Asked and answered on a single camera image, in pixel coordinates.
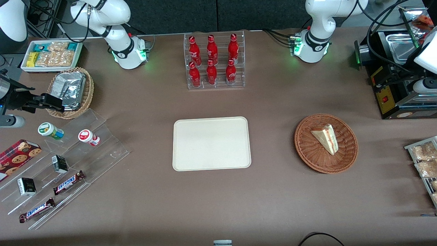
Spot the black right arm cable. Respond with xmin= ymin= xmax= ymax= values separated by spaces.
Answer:
xmin=29 ymin=0 xmax=92 ymax=44

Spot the light wicker basket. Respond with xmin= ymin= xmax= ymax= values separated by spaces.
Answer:
xmin=45 ymin=67 xmax=95 ymax=120

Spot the grey snack tray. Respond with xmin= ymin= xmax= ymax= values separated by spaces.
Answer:
xmin=405 ymin=136 xmax=437 ymax=209

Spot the black food warmer cabinet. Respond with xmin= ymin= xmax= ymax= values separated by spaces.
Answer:
xmin=354 ymin=6 xmax=437 ymax=120

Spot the steel warmer pan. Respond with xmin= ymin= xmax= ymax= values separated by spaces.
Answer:
xmin=386 ymin=32 xmax=419 ymax=65

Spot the black table edge cable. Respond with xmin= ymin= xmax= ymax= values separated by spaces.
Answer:
xmin=298 ymin=232 xmax=345 ymax=246

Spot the clear cracker bag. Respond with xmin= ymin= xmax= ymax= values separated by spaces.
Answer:
xmin=36 ymin=51 xmax=76 ymax=67
xmin=48 ymin=41 xmax=69 ymax=53

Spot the green lid yoghurt cup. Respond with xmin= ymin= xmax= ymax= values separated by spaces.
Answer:
xmin=38 ymin=122 xmax=64 ymax=140

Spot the black base cable bundle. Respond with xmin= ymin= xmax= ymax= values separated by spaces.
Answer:
xmin=262 ymin=28 xmax=296 ymax=47

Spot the clear acrylic stepped display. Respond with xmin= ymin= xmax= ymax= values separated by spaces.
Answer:
xmin=0 ymin=109 xmax=131 ymax=230

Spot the clear acrylic bottle rack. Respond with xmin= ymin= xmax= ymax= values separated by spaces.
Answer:
xmin=184 ymin=30 xmax=245 ymax=90

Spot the brown snickers bar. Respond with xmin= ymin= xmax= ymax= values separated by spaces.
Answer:
xmin=53 ymin=170 xmax=86 ymax=195
xmin=19 ymin=197 xmax=56 ymax=223

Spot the red cookie box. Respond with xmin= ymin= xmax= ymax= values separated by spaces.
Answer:
xmin=0 ymin=139 xmax=42 ymax=182

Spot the white rectangular snack bin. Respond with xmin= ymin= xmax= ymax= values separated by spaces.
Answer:
xmin=20 ymin=39 xmax=83 ymax=73

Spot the triangle sandwich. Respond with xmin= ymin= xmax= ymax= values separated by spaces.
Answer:
xmin=310 ymin=124 xmax=339 ymax=156

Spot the brown wicker basket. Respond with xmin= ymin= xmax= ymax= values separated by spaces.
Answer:
xmin=294 ymin=113 xmax=358 ymax=174

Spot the small black carton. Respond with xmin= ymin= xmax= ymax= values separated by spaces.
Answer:
xmin=52 ymin=155 xmax=69 ymax=174
xmin=17 ymin=177 xmax=37 ymax=196

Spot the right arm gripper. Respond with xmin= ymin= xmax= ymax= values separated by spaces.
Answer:
xmin=0 ymin=79 xmax=65 ymax=113

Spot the cream plastic tray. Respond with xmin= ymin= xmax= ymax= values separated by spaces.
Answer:
xmin=172 ymin=117 xmax=252 ymax=172

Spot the red cola bottle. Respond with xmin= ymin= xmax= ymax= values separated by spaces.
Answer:
xmin=228 ymin=33 xmax=239 ymax=64
xmin=189 ymin=61 xmax=201 ymax=87
xmin=189 ymin=36 xmax=201 ymax=66
xmin=206 ymin=60 xmax=217 ymax=85
xmin=226 ymin=59 xmax=237 ymax=85
xmin=207 ymin=35 xmax=219 ymax=65

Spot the red lid yoghurt cup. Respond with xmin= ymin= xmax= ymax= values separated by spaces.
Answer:
xmin=78 ymin=129 xmax=100 ymax=147

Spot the clear nut snack bag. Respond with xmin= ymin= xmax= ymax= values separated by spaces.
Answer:
xmin=414 ymin=160 xmax=437 ymax=178
xmin=411 ymin=141 xmax=437 ymax=161

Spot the orange red packaged food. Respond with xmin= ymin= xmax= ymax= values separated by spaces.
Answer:
xmin=411 ymin=14 xmax=433 ymax=32

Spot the silver foil pouch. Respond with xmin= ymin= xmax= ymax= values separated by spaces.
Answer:
xmin=51 ymin=71 xmax=86 ymax=111

